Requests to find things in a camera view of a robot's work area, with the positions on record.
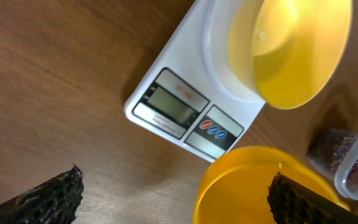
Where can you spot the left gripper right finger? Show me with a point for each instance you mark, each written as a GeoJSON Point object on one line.
{"type": "Point", "coordinates": [291, 203]}

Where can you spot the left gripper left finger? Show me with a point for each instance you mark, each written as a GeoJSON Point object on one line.
{"type": "Point", "coordinates": [54, 201]}

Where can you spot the yellow measuring scoop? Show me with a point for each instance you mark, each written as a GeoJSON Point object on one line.
{"type": "Point", "coordinates": [234, 189]}

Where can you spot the white digital kitchen scale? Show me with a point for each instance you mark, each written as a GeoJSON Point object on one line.
{"type": "Point", "coordinates": [190, 95]}

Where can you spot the pale yellow plastic bowl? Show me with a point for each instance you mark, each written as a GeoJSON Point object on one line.
{"type": "Point", "coordinates": [286, 51]}

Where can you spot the red beans pile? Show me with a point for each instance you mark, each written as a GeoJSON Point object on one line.
{"type": "Point", "coordinates": [328, 150]}

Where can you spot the clear plastic bean container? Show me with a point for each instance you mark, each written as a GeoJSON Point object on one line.
{"type": "Point", "coordinates": [353, 168]}

